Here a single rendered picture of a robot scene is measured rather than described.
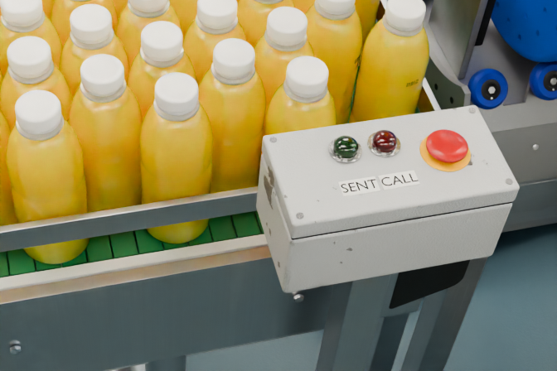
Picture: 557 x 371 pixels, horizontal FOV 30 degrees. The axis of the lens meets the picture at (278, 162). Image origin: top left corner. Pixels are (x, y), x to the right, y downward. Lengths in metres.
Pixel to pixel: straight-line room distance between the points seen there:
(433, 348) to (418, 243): 0.75
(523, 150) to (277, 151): 0.44
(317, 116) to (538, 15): 0.31
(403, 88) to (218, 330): 0.33
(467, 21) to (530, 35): 0.07
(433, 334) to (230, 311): 0.55
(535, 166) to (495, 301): 0.96
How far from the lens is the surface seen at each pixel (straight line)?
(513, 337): 2.16
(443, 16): 1.24
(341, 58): 1.07
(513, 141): 1.23
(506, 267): 2.25
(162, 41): 0.98
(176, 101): 0.92
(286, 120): 0.97
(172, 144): 0.95
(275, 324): 1.17
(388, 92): 1.08
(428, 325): 1.61
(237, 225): 1.08
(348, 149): 0.87
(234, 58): 0.96
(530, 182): 1.28
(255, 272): 1.08
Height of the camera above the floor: 1.76
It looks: 49 degrees down
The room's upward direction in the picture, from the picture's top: 7 degrees clockwise
